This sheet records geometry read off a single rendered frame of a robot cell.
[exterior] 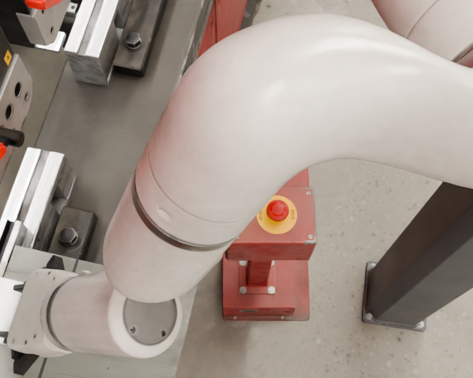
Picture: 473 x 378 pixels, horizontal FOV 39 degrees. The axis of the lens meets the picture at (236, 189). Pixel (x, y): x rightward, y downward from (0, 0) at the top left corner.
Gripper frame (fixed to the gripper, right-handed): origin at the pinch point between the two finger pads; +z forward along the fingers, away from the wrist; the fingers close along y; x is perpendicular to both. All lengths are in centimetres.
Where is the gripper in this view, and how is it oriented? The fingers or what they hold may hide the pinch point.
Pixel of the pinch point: (20, 313)
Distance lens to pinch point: 92.9
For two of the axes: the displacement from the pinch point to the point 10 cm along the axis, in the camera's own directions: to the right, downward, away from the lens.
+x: 7.4, 3.9, 5.5
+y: -2.2, 9.1, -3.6
